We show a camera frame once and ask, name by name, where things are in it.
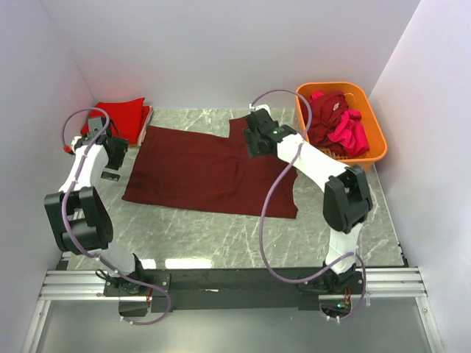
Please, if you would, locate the dark maroon t shirt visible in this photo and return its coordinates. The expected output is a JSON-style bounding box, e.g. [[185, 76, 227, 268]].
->
[[122, 118, 287, 215]]

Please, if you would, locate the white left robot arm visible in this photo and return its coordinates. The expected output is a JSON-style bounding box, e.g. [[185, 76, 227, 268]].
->
[[44, 113, 146, 296]]

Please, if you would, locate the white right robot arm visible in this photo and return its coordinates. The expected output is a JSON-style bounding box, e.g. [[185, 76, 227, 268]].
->
[[244, 107, 372, 293]]

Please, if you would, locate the folded red t shirt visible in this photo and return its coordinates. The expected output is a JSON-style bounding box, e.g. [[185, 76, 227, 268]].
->
[[96, 97, 149, 146]]

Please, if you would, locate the crumpled maroon shirt in basket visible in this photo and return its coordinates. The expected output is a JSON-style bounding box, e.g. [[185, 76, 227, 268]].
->
[[308, 90, 349, 147]]

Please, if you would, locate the orange plastic laundry basket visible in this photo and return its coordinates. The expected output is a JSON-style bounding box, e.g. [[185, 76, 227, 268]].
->
[[296, 82, 387, 170]]

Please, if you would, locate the crumpled pink shirt in basket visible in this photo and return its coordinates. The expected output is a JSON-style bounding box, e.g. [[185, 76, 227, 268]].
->
[[322, 107, 369, 158]]

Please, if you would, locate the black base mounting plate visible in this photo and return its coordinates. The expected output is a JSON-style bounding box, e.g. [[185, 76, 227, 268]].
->
[[96, 268, 364, 317]]

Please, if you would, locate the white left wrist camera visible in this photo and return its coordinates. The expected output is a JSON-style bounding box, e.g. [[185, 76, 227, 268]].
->
[[63, 136, 82, 155]]

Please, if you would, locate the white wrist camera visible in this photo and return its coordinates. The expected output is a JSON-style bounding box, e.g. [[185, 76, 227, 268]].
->
[[249, 104, 271, 114], [63, 136, 82, 155]]

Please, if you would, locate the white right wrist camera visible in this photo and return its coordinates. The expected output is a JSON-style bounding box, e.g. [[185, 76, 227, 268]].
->
[[249, 104, 271, 114]]

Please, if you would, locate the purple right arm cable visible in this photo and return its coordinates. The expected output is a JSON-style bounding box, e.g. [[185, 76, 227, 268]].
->
[[251, 88, 368, 321]]

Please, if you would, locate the aluminium frame rail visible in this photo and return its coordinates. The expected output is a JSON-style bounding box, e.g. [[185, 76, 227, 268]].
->
[[21, 267, 445, 352]]

